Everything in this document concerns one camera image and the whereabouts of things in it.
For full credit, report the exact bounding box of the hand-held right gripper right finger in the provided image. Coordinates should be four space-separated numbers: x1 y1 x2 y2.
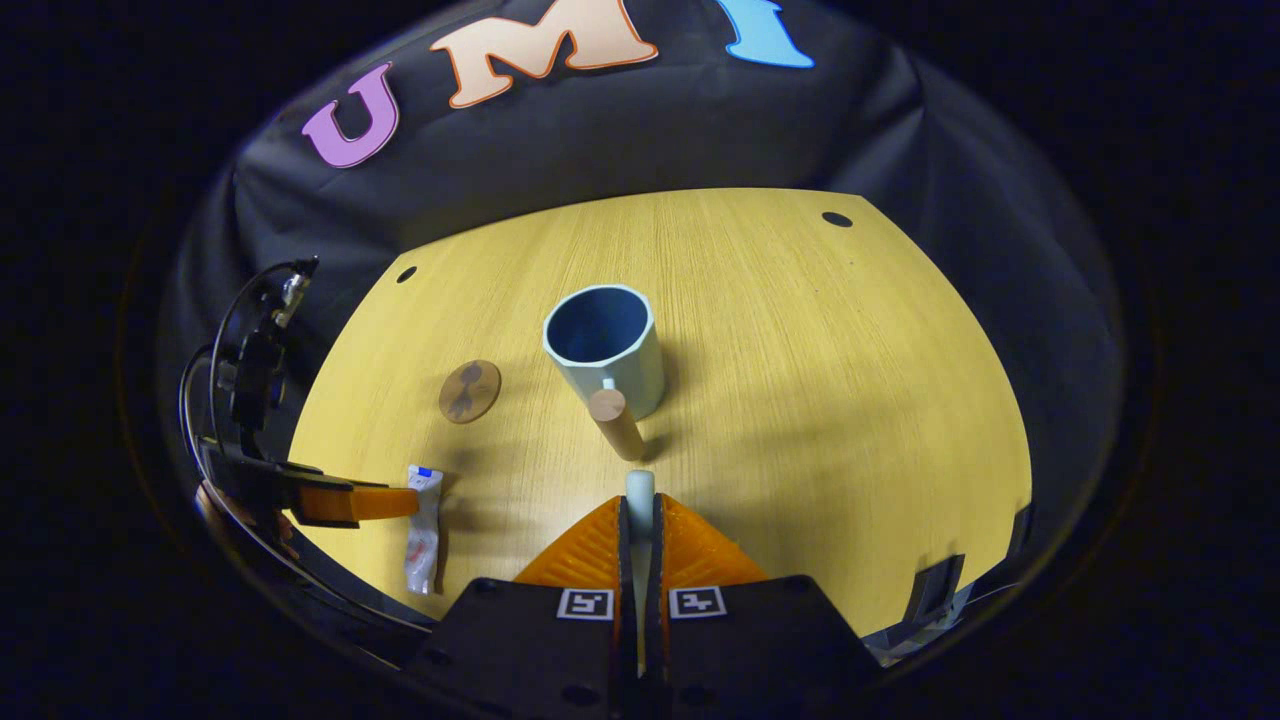
640 493 886 720

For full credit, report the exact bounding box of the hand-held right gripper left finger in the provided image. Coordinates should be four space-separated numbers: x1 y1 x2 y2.
405 493 641 720

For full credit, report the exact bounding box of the white toothpaste tube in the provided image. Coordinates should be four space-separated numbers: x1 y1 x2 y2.
403 464 445 596

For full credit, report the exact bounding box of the round brown coaster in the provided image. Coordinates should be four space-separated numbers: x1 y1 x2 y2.
438 359 503 425

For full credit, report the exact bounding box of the pale green toothbrush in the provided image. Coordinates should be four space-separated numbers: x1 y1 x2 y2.
625 470 656 601

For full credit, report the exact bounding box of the pale blue cup wooden handle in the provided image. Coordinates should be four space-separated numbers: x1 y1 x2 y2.
542 284 667 463

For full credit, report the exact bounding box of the black backdrop cloth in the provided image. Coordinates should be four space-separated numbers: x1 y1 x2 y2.
155 0 1126 601

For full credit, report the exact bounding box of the black cable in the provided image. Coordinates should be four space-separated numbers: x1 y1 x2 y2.
178 262 441 636

